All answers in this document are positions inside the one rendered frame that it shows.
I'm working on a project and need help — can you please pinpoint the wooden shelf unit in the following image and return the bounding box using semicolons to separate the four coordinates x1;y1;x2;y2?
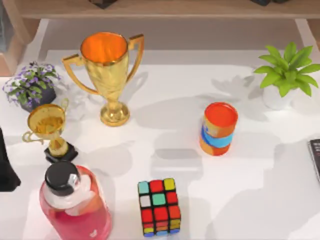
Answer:
0;0;320;77

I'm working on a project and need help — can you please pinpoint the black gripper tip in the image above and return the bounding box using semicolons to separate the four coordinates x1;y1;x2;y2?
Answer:
0;127;22;193

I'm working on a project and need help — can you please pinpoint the orange and blue can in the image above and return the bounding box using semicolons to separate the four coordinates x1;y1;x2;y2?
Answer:
199;101;239;156

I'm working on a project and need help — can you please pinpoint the green plant white pot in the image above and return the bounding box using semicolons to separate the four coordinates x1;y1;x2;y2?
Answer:
253;41;320;111

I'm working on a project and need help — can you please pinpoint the pink bottle black cap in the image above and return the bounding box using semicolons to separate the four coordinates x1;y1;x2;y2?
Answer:
39;160;113;240

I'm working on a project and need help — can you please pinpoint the purple flower plant dark pot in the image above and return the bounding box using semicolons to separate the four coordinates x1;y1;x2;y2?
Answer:
2;61;63;113

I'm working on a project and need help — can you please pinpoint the black object on shelf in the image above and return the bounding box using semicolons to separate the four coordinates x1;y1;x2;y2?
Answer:
88;0;118;10
250;0;272;7

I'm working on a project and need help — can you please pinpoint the large gold trophy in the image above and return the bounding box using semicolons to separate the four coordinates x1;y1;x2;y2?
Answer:
61;31;145;127

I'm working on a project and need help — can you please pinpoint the colourful puzzle cube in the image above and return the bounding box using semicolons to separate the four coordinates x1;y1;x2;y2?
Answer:
137;177;182;238

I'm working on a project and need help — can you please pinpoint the small gold trophy black base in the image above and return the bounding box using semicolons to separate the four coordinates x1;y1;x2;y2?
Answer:
21;97;79;164

